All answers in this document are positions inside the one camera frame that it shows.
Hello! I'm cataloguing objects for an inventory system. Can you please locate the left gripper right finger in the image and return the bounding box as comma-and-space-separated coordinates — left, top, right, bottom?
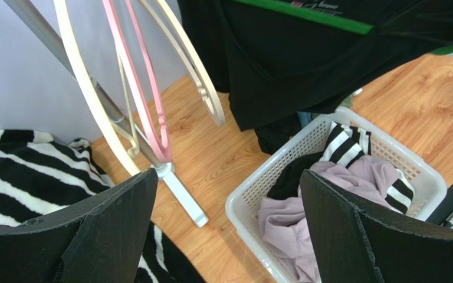
300, 170, 453, 282

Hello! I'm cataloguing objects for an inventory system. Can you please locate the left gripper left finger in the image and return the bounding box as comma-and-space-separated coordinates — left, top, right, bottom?
0, 169, 158, 282

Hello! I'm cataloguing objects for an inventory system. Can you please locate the mauve tank top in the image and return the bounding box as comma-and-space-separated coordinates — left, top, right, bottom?
258, 154, 401, 283

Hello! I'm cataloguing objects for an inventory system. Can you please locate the pink plastic hanger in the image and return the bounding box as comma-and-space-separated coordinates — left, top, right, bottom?
101, 0, 173, 164

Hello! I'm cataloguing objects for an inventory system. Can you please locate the cream plastic hanger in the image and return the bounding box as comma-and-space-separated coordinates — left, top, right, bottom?
54, 0, 140, 176

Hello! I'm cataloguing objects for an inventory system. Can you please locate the black white striped tank top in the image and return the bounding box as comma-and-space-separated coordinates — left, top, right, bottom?
310, 121, 415, 215

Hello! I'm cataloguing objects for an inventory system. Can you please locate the wooden hanger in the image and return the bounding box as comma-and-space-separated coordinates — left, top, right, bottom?
138, 0, 225, 126

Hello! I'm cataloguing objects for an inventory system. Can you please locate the blue tank top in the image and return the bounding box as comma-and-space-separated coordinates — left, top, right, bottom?
297, 111, 313, 129

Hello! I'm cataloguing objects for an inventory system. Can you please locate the olive green tank top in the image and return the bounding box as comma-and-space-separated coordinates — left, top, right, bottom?
340, 94, 354, 108

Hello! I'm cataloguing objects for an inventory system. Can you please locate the black top on green hanger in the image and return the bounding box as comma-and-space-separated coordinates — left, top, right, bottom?
178, 1, 453, 154

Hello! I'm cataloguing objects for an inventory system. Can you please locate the green plastic hanger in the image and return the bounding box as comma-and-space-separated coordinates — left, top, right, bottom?
241, 1, 453, 58

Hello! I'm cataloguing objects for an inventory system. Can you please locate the white plastic laundry basket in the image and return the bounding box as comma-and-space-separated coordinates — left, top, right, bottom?
225, 107, 447, 282

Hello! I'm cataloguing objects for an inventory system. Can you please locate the zebra striped blanket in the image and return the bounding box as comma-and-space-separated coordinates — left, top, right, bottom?
0, 129, 208, 283

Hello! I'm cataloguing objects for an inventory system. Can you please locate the metal clothes rack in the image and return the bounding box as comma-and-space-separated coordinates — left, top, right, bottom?
7, 1, 209, 227

